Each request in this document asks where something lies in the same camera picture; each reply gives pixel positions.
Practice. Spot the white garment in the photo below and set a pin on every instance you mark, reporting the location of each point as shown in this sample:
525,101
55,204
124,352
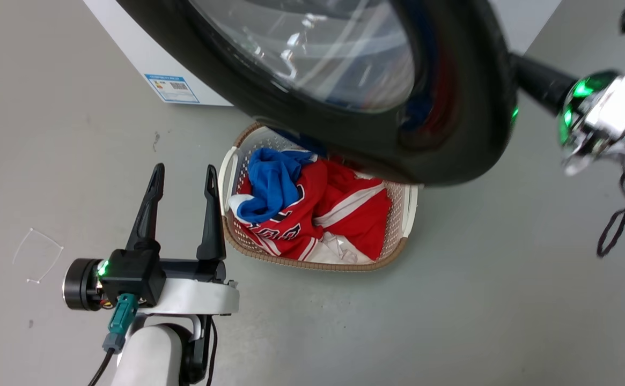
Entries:
339,252

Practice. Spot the white washing machine body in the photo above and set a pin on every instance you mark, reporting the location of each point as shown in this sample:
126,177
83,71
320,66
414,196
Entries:
130,43

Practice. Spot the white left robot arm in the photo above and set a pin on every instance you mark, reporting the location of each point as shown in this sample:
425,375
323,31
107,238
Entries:
148,356

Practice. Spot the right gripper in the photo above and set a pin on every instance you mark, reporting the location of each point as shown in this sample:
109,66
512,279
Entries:
612,102

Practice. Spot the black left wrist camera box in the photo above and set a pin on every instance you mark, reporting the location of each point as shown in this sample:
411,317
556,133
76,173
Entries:
132,276

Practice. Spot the red white sports jersey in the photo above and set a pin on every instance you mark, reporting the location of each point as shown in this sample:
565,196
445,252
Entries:
358,214

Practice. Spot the black round washing machine door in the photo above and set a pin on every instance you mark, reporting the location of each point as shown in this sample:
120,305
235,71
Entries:
451,139

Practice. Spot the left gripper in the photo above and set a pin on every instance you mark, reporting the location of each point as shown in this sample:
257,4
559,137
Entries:
194,297

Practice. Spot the blue garment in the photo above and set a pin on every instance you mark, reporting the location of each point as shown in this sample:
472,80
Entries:
274,182

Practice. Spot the blue white energy label sticker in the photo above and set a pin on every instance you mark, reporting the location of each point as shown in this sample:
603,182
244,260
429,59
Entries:
171,88

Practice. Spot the beige white laundry basket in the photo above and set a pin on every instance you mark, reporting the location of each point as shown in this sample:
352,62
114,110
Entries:
398,220

